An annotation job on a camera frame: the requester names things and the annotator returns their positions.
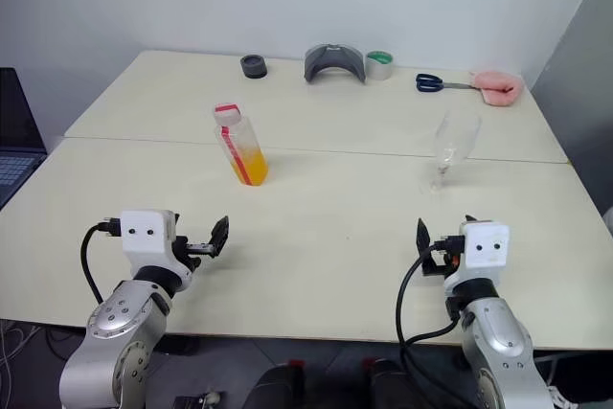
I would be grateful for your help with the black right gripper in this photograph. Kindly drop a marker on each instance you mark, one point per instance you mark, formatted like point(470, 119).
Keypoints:
point(433, 267)

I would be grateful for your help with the plastic bottle with orange juice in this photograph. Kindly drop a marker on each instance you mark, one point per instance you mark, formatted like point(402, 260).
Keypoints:
point(249, 165)

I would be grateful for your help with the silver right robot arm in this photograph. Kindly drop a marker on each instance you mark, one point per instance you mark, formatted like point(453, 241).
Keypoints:
point(498, 332)

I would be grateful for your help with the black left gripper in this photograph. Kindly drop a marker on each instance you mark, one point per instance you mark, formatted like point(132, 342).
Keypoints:
point(182, 248)

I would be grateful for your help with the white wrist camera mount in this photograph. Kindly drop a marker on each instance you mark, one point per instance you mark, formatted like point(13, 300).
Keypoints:
point(143, 236)
point(486, 256)

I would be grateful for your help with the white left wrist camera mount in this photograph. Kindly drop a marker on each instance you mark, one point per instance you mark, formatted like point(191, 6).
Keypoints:
point(143, 236)

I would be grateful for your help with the clear wine glass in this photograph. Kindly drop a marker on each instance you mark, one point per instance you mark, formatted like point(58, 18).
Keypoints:
point(450, 141)

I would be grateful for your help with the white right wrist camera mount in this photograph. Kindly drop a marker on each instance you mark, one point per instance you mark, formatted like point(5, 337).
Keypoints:
point(486, 256)

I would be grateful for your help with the dark rounded shape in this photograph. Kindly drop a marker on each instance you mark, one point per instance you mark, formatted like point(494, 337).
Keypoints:
point(278, 390)
point(392, 385)

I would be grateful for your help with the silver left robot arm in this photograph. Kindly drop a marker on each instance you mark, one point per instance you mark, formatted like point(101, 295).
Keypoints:
point(120, 313)

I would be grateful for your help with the clear tape roll green core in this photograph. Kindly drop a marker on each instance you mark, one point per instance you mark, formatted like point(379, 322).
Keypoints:
point(380, 71)

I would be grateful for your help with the dark laptop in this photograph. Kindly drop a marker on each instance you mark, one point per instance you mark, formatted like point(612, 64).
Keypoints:
point(14, 117)

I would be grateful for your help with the grey curved visor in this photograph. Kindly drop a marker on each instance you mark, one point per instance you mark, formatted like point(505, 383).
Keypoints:
point(316, 64)

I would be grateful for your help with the pink cloth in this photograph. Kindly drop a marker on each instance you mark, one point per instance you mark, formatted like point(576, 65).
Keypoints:
point(498, 88)

